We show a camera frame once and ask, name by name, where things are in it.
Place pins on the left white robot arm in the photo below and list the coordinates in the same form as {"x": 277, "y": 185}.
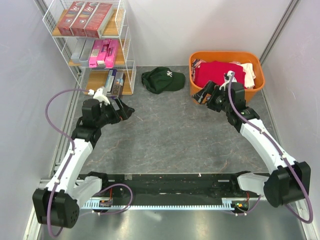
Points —
{"x": 59, "y": 203}

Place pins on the purple toothpaste box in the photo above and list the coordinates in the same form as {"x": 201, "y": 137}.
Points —
{"x": 110, "y": 80}

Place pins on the patterned cloth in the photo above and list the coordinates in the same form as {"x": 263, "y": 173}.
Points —
{"x": 194, "y": 66}

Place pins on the grey cable duct rail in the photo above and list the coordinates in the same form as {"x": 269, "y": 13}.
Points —
{"x": 165, "y": 202}

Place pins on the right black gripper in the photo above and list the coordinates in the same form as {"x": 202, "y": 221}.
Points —
{"x": 212, "y": 89}

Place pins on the red folded cloth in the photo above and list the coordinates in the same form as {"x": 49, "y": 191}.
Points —
{"x": 215, "y": 71}

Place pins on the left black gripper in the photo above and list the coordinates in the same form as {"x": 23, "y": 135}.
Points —
{"x": 124, "y": 112}

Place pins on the white pink cloth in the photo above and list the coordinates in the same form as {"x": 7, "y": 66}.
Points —
{"x": 249, "y": 78}

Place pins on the dark green baseball cap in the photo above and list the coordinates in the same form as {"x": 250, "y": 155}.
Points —
{"x": 163, "y": 79}

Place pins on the pink toothpaste box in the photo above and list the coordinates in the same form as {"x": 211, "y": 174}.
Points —
{"x": 110, "y": 58}
{"x": 94, "y": 53}
{"x": 100, "y": 61}

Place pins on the orange plastic basket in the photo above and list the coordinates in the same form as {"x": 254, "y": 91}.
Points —
{"x": 229, "y": 56}

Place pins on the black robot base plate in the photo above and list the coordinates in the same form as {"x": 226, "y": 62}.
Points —
{"x": 212, "y": 185}

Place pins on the red white toothpaste box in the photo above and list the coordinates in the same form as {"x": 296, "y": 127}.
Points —
{"x": 99, "y": 20}

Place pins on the silver R&O toothpaste box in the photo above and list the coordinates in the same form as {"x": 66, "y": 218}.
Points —
{"x": 118, "y": 84}

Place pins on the white wire wooden shelf rack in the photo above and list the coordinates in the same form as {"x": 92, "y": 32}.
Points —
{"x": 117, "y": 28}

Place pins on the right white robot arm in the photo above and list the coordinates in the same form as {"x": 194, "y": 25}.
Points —
{"x": 288, "y": 180}

